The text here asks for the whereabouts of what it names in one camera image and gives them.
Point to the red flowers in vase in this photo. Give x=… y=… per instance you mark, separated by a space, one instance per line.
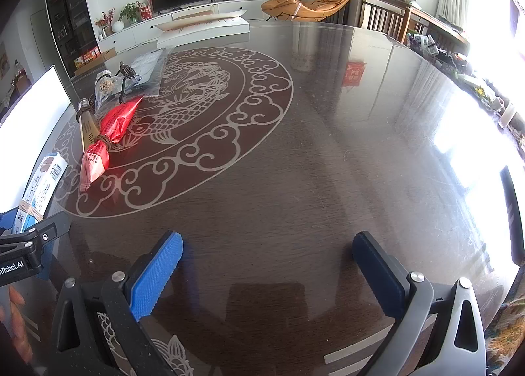
x=104 y=22

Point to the black tablet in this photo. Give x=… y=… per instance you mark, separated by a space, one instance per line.
x=514 y=216

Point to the brown cardboard box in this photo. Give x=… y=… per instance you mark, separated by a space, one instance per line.
x=104 y=60

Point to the wooden slatted chair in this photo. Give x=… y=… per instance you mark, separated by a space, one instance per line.
x=383 y=15

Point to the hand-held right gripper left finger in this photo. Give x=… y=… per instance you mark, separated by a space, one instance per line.
x=158 y=273

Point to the yellow floral cloth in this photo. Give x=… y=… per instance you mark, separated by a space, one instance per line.
x=506 y=331

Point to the white bottle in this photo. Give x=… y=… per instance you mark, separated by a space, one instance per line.
x=508 y=115

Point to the white tv cabinet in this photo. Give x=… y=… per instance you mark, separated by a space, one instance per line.
x=135 y=33

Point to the wooden bench with metal legs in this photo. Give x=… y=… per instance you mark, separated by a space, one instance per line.
x=192 y=12

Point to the black display cabinet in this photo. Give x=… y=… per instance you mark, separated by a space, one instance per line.
x=69 y=11

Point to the white round vase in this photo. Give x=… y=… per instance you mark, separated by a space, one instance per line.
x=118 y=26

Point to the white mug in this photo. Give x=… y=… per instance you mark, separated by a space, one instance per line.
x=496 y=104

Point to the red gift box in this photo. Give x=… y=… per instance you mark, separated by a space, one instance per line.
x=146 y=11

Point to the wooden desk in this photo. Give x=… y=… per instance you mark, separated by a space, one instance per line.
x=443 y=27

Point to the beige cardboard sheet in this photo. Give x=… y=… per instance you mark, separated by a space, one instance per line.
x=205 y=20

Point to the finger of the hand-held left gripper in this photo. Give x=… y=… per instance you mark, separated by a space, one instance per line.
x=45 y=230
x=9 y=222

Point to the red yellow packets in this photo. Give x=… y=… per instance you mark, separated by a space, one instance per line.
x=87 y=57

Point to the cotton swabs bag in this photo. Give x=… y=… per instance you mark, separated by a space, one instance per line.
x=107 y=87

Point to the white flat box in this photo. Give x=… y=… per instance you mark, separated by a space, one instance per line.
x=205 y=33

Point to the dark hair clip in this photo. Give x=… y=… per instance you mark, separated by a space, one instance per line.
x=125 y=80

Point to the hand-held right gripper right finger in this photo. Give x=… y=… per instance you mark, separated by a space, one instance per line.
x=377 y=273

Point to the white storage box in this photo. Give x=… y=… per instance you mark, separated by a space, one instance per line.
x=33 y=105

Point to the phone case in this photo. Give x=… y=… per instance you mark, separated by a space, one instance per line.
x=149 y=68

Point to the red packet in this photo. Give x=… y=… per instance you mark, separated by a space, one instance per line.
x=113 y=126

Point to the blue white medicine box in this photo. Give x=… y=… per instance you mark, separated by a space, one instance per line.
x=43 y=183

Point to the orange lounge chair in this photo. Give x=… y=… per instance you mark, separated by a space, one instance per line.
x=316 y=7

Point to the green bushy plant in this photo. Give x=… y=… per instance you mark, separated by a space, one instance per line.
x=130 y=12

